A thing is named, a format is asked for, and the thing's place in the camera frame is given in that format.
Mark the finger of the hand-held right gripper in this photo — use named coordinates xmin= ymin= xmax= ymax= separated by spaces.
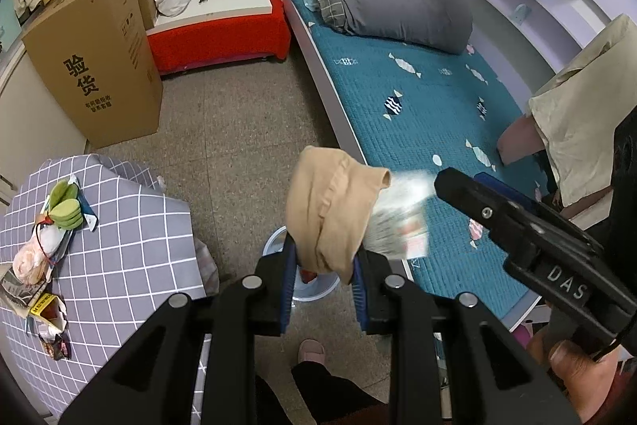
xmin=434 ymin=167 xmax=605 ymax=262
xmin=473 ymin=172 xmax=565 ymax=221

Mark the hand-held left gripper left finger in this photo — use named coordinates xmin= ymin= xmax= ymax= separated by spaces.
xmin=59 ymin=230 xmax=300 ymax=425

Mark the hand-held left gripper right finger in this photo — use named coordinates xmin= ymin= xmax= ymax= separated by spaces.
xmin=350 ymin=248 xmax=584 ymax=425

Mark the beige sock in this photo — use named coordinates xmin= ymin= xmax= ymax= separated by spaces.
xmin=285 ymin=145 xmax=394 ymax=286

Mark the person's right hand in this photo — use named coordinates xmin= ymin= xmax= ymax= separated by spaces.
xmin=526 ymin=326 xmax=624 ymax=425

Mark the pink cloth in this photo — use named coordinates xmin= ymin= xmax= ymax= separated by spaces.
xmin=498 ymin=114 xmax=546 ymax=166

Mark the pink slipper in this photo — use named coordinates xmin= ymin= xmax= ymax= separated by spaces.
xmin=297 ymin=339 xmax=327 ymax=365

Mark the beige cloth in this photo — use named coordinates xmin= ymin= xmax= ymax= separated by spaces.
xmin=528 ymin=14 xmax=637 ymax=208

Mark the grey checked tablecloth table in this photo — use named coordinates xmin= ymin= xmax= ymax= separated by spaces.
xmin=0 ymin=153 xmax=220 ymax=422

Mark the blue white toothpaste tube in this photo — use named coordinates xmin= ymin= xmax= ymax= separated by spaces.
xmin=70 ymin=173 xmax=99 ymax=233

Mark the dark snack packet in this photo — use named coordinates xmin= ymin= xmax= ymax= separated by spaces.
xmin=47 ymin=333 xmax=73 ymax=361

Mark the green felt leaf ornament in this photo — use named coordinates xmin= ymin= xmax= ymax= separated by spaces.
xmin=35 ymin=178 xmax=85 ymax=237

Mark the yellow label packet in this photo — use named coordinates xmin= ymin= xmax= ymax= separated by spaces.
xmin=27 ymin=293 xmax=68 ymax=342

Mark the plaid pillow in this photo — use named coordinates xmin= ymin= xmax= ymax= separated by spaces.
xmin=313 ymin=0 xmax=350 ymax=33

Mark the red covered bench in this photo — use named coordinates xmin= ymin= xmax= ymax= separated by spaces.
xmin=146 ymin=0 xmax=292 ymax=75

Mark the newspaper print packet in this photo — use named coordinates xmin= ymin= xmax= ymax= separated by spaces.
xmin=0 ymin=263 xmax=49 ymax=319

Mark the white board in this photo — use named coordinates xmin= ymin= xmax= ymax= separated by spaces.
xmin=149 ymin=0 xmax=272 ymax=32

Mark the large cardboard box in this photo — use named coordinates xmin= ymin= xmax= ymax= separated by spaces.
xmin=21 ymin=0 xmax=164 ymax=150

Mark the mint green cabinet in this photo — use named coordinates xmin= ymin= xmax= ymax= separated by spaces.
xmin=0 ymin=2 xmax=90 ymax=212

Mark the small cardboard box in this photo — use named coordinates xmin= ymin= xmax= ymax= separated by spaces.
xmin=133 ymin=0 xmax=160 ymax=32

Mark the white bed frame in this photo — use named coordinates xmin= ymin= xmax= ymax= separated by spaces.
xmin=280 ymin=0 xmax=553 ymax=337

